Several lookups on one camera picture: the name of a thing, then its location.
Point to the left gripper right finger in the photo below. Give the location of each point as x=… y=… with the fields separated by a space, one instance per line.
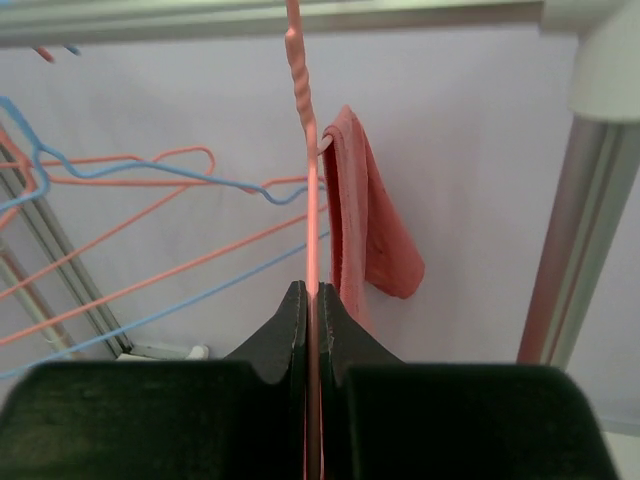
x=387 y=419

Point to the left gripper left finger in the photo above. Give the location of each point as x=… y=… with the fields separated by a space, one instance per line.
x=239 y=417

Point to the pink t shirt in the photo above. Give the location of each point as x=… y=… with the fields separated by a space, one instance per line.
x=370 y=243

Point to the blue hanger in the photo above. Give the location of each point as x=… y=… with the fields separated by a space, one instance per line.
x=154 y=199

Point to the metal clothes rack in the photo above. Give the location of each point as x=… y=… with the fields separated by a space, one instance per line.
x=602 y=157

